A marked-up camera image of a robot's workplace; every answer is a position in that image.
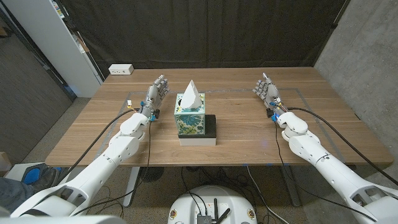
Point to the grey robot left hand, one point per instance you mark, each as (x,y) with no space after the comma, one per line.
(154,95)

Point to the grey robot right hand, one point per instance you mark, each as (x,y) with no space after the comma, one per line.
(270,91)

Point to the white tissue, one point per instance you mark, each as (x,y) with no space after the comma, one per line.
(191,96)

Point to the teal floral tissue box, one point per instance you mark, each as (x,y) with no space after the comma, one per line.
(189,121)

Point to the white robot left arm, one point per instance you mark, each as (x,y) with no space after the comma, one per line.
(102,165)

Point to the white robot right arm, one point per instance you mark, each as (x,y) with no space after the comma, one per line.
(326,168)

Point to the black box with white base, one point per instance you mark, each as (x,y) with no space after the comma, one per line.
(211,127)

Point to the cardboard box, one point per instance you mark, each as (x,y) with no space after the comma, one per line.
(3,161)

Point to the blue left wrist plug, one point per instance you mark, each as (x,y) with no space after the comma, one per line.
(152,118)

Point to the blue wrist plug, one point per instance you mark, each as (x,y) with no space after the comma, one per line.
(152,118)
(274,117)

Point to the blue right wrist plug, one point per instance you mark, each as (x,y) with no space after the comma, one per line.
(274,117)

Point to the white power strip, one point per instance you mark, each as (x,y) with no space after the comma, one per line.
(120,69)

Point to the black round fan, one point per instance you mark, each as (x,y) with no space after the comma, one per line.
(151,174)

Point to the black fabric curtain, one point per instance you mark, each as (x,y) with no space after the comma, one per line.
(202,31)

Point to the white table leg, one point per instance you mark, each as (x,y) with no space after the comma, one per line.
(132,183)

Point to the grey table leg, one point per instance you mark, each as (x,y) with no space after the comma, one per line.
(290,186)

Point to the white robot torso base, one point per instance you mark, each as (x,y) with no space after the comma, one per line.
(186,205)

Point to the white cabinet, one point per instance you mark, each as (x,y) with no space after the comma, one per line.
(46,37)

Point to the blue foot pedal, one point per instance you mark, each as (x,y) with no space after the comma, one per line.
(57,169)
(31,176)

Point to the black radio module with antennas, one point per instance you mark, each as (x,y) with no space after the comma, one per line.
(205,219)

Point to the dark shoe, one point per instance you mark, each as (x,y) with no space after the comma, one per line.
(46,179)

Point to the white robot chest edge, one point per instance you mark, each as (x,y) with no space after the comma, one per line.
(62,220)

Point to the person's leg in jeans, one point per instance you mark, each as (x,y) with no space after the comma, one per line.
(12,193)

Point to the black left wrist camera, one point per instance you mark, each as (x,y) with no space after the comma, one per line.
(156,113)

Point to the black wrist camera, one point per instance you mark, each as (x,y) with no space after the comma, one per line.
(269,112)
(156,113)

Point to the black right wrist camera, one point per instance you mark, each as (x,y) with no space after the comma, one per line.
(269,112)

